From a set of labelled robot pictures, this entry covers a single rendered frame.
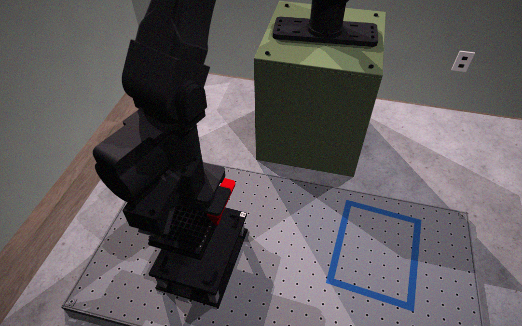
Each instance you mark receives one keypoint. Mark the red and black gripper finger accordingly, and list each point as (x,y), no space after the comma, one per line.
(227,183)

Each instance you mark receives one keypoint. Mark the blue tape outline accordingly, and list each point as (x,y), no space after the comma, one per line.
(409,305)

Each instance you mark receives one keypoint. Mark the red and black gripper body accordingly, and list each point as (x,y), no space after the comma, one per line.
(212,198)

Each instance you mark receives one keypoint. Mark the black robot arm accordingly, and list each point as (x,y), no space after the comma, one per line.
(164,73)

